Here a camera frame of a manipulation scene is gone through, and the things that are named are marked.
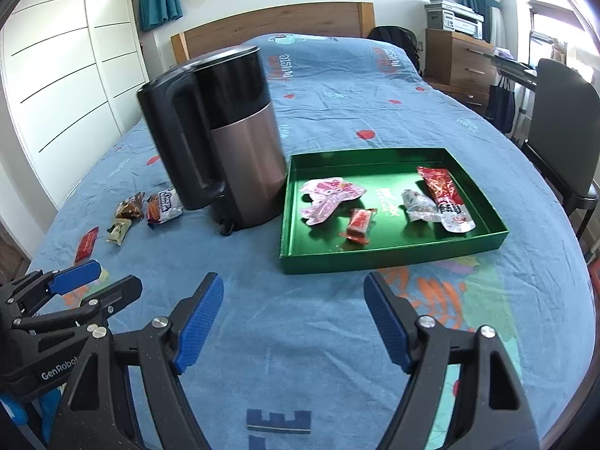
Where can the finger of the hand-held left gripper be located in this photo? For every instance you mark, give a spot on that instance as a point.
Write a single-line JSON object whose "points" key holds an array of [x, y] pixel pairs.
{"points": [[77, 274], [117, 293]]}

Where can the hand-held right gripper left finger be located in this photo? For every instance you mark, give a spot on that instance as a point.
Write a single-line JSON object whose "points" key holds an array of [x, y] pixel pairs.
{"points": [[197, 323]]}

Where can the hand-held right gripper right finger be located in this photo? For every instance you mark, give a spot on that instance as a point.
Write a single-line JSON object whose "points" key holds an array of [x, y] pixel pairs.
{"points": [[389, 323]]}

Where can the red rectangular snack packet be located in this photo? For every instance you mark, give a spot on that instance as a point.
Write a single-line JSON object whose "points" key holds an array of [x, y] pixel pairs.
{"points": [[87, 243]]}

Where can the beige candy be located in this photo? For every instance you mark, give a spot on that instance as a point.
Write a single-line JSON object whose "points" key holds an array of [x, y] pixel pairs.
{"points": [[118, 232]]}

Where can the green tray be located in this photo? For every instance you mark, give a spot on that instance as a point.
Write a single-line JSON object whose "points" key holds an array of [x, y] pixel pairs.
{"points": [[389, 248]]}

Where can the brown chocolate snack packet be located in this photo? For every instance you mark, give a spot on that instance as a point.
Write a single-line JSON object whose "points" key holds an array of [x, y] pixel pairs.
{"points": [[131, 208]]}

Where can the white and navy biscuit packet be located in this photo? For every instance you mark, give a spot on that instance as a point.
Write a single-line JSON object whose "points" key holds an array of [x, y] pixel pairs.
{"points": [[164, 206]]}

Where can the small red candy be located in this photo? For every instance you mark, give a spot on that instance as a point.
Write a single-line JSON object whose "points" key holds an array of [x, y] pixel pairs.
{"points": [[361, 225]]}

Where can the clear candy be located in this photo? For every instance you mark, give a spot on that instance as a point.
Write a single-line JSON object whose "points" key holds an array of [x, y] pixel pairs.
{"points": [[422, 206]]}

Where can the pink cartoon character packet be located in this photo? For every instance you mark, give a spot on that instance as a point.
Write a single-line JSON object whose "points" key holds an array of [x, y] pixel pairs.
{"points": [[328, 197]]}

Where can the long red spicy snack packet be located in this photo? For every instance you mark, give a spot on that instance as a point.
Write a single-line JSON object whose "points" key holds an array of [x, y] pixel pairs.
{"points": [[440, 187]]}

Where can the wooden bedside cabinet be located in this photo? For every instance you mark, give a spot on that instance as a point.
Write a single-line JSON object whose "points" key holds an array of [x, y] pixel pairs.
{"points": [[9, 253]]}

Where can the black and bronze electric kettle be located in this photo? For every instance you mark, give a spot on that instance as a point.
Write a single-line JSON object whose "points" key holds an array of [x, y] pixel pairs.
{"points": [[243, 164]]}

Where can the white wardrobe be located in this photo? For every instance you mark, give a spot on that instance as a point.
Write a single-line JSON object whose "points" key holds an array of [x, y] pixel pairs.
{"points": [[61, 56]]}

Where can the dark blue bag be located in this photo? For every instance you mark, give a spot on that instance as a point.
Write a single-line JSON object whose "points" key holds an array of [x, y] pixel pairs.
{"points": [[501, 103]]}

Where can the wooden dresser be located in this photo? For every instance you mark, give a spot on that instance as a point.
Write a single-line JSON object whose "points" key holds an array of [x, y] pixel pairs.
{"points": [[459, 65]]}

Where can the grey office chair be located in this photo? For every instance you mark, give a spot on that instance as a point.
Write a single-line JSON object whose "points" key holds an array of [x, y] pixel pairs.
{"points": [[562, 112]]}

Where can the desk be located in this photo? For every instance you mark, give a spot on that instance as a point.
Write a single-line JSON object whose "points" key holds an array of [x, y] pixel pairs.
{"points": [[515, 72]]}

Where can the black backpack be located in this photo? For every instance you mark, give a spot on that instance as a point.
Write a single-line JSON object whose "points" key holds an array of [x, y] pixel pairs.
{"points": [[393, 37]]}

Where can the white printer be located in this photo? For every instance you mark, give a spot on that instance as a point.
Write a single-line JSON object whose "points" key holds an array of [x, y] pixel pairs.
{"points": [[454, 18]]}

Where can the wooden headboard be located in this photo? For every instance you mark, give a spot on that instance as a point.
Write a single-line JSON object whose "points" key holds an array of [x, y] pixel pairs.
{"points": [[281, 18]]}

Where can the window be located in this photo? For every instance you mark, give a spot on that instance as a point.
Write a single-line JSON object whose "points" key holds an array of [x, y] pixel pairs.
{"points": [[553, 23]]}

